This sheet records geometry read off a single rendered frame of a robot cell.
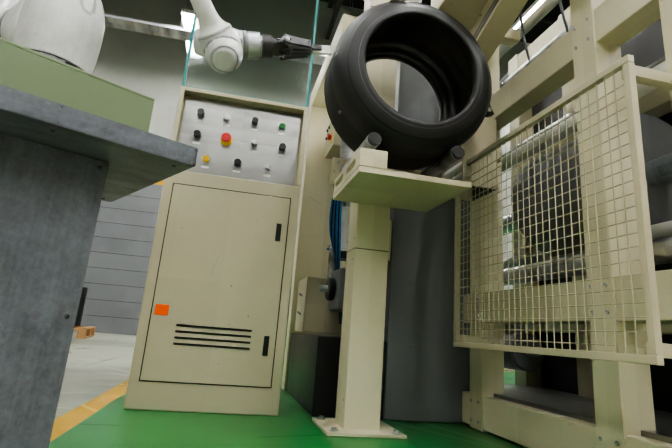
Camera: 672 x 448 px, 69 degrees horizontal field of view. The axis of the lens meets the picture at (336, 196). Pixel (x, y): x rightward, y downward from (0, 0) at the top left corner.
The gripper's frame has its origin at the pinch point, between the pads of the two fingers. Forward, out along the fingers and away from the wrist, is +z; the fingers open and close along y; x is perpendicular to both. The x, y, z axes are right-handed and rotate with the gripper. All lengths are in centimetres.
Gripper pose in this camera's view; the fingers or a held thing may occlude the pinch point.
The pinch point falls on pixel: (321, 50)
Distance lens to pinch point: 173.1
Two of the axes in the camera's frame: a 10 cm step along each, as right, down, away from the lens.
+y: -2.2, 2.5, 9.4
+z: 9.7, -0.1, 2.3
